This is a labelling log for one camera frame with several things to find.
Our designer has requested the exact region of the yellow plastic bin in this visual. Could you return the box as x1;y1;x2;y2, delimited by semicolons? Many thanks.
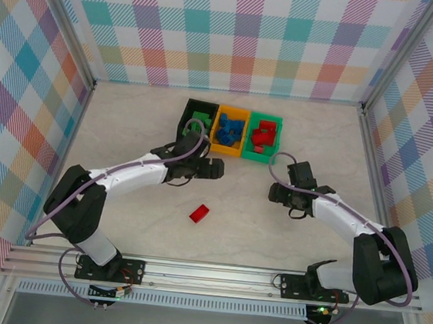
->
206;102;253;160

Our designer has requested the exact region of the green plastic bin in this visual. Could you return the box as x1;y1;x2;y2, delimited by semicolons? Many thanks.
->
239;109;285;166

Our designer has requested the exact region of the black plastic bin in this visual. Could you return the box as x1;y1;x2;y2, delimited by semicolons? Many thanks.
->
174;96;220;153

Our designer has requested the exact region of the small connector board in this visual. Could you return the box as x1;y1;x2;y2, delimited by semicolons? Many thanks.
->
87;282;133;302
306;303;337;324

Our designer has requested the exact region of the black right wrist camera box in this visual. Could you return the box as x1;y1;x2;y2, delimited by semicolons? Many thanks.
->
284;159;320;189

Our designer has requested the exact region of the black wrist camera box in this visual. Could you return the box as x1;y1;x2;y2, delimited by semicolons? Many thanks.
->
178;129;206;157
284;159;320;189

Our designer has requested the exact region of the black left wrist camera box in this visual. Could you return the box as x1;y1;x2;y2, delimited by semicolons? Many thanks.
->
178;129;206;157

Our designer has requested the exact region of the aluminium side rail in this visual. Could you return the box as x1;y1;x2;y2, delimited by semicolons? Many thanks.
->
347;103;404;231
50;78;96;180

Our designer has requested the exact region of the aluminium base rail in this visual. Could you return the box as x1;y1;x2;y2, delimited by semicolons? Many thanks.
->
0;242;426;319

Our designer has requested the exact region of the slotted white cable duct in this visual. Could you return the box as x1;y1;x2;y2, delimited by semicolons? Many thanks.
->
16;278;309;322

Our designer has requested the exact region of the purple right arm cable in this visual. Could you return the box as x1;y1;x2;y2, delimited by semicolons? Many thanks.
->
251;150;433;324

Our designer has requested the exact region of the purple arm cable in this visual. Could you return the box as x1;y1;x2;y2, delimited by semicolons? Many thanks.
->
251;150;433;324
17;102;210;317

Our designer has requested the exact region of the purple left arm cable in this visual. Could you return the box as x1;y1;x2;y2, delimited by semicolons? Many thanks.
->
17;102;210;317

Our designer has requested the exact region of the aluminium frame post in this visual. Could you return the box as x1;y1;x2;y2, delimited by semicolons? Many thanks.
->
22;0;105;90
360;0;433;120

